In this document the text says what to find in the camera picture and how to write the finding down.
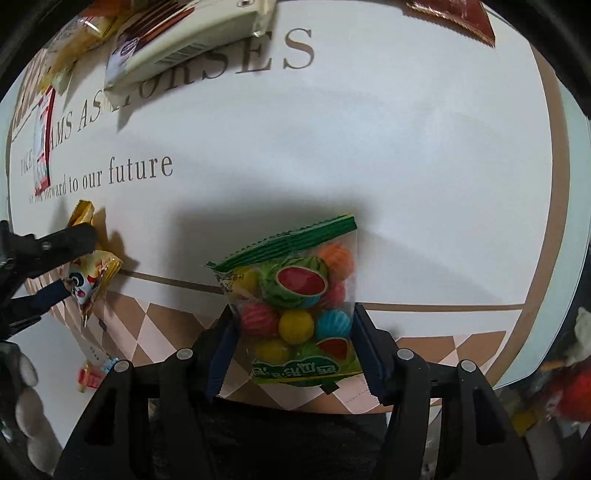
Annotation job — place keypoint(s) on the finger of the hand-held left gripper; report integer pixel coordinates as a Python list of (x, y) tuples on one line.
[(69, 240), (48, 293)]

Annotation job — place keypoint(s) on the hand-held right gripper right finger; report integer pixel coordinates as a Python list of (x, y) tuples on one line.
[(369, 353)]

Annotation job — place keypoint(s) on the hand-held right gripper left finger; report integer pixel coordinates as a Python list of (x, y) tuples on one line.
[(222, 353)]

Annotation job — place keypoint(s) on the panda print snack packet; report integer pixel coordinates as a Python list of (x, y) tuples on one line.
[(87, 279)]

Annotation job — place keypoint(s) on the clear bag of colourful gumballs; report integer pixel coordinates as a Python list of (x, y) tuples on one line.
[(295, 286)]

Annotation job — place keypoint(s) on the pale yellow snack packet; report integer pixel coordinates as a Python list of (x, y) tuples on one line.
[(99, 25)]

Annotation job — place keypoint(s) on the cream chocolate biscuit box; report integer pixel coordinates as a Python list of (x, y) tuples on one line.
[(184, 37)]

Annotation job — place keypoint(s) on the orange snack packet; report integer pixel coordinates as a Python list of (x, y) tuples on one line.
[(115, 4)]

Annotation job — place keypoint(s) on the brown snack packet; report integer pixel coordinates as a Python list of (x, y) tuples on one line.
[(457, 14)]

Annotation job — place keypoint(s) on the person's left hand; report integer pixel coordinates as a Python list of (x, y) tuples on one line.
[(34, 415)]

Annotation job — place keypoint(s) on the small gold snack packet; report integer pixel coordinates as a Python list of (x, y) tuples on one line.
[(83, 211)]

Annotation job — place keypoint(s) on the red bordered white packet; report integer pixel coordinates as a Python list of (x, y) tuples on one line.
[(42, 147)]

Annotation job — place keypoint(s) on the printed white table mat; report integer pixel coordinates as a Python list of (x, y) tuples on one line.
[(369, 161)]

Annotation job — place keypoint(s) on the red white cloth item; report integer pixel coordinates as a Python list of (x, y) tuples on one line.
[(577, 392)]

